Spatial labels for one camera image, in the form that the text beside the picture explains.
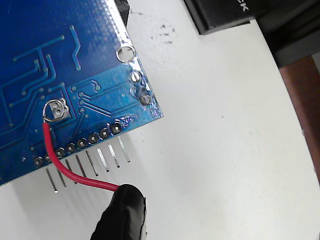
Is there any red wire with loop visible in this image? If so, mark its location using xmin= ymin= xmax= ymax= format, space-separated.
xmin=42 ymin=98 xmax=121 ymax=193

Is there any blue printed circuit board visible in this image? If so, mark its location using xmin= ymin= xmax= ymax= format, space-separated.
xmin=0 ymin=0 xmax=165 ymax=194

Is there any black box with white lettering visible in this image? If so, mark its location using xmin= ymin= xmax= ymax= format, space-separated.
xmin=183 ymin=0 xmax=266 ymax=36

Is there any black plastic mount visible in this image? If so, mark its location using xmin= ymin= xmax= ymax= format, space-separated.
xmin=116 ymin=0 xmax=131 ymax=27

